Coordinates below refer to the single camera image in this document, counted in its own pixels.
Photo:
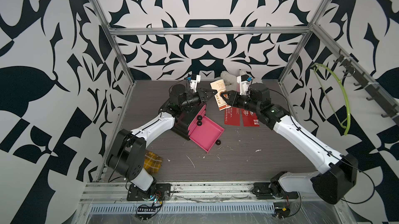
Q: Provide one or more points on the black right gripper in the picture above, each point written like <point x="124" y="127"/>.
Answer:
<point x="233" y="99"/>

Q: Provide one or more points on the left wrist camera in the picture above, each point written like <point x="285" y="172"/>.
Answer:
<point x="193" y="80"/>

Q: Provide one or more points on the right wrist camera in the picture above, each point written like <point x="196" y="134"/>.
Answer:
<point x="244" y="81"/>

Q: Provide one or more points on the red postcard with text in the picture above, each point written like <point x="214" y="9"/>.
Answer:
<point x="232" y="116"/>

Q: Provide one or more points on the pink drawer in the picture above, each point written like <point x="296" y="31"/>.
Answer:
<point x="198" y="111"/>
<point x="206" y="134"/>

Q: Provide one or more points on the green wire hanger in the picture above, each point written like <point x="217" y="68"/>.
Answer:
<point x="335" y="94"/>

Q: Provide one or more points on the aluminium frame post right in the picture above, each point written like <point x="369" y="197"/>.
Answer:
<point x="320" y="10"/>

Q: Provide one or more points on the aluminium front rail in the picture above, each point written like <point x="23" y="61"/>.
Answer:
<point x="189" y="192"/>

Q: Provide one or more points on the black drawer cabinet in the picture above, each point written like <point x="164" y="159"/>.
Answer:
<point x="182" y="117"/>

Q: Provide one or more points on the white orange postcard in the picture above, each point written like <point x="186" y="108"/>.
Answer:
<point x="219" y="86"/>

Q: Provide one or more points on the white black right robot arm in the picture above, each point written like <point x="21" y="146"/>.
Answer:
<point x="335" y="174"/>

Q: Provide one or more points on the black connector right front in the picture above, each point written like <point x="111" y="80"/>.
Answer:
<point x="282" y="210"/>

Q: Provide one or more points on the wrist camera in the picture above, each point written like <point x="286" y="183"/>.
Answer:
<point x="193" y="80"/>
<point x="244" y="81"/>

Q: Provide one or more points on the black connector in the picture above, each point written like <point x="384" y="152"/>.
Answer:
<point x="146" y="212"/>
<point x="282" y="210"/>

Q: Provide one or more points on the aluminium frame back crossbar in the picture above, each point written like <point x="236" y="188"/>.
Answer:
<point x="205" y="30"/>

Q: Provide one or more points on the aluminium frame post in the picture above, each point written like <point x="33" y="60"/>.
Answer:
<point x="105" y="25"/>
<point x="320" y="10"/>

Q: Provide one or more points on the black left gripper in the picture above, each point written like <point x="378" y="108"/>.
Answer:
<point x="200" y="96"/>

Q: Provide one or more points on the aluminium frame post left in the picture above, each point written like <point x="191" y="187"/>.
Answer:
<point x="105" y="25"/>

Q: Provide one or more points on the white teddy bear pink shirt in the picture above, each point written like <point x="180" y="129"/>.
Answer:
<point x="231" y="79"/>

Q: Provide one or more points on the black connector left front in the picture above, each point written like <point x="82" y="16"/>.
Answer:
<point x="146" y="212"/>

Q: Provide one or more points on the red postcard with logo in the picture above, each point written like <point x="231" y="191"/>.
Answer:
<point x="249" y="119"/>

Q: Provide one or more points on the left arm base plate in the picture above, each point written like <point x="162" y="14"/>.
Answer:
<point x="157" y="191"/>

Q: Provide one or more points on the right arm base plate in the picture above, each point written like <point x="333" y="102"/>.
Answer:
<point x="272" y="191"/>

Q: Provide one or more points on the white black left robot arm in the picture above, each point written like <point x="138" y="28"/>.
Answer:
<point x="127" y="153"/>

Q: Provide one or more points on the black hook rail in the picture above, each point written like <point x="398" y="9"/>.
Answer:
<point x="366" y="82"/>

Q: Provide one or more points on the yellow plaid cloth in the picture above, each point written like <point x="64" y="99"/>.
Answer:
<point x="152" y="162"/>

